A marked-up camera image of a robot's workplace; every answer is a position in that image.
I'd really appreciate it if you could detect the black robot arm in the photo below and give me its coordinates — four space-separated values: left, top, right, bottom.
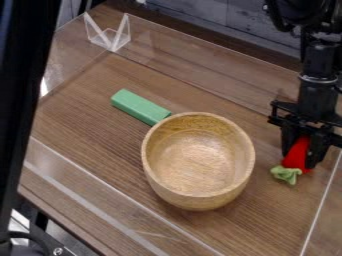
265 0 342 169

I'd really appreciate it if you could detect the clear acrylic tray enclosure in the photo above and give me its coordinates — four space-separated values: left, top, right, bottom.
20 5 342 256

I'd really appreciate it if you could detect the wooden bowl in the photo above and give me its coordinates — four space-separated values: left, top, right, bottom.
142 112 255 211

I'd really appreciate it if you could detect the black vertical post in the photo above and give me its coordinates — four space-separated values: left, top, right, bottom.
0 0 62 243

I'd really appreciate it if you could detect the green rectangular block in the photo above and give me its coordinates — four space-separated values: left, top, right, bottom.
111 89 171 126

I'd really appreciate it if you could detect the red plush strawberry toy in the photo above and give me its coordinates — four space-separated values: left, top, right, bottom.
270 136 311 185

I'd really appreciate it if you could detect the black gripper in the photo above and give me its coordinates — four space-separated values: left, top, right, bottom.
269 100 342 169

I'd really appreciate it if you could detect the black cable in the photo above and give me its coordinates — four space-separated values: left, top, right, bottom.
5 230 48 256

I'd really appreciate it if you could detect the black metal bracket with bolt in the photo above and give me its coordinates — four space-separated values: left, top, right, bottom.
29 210 78 256

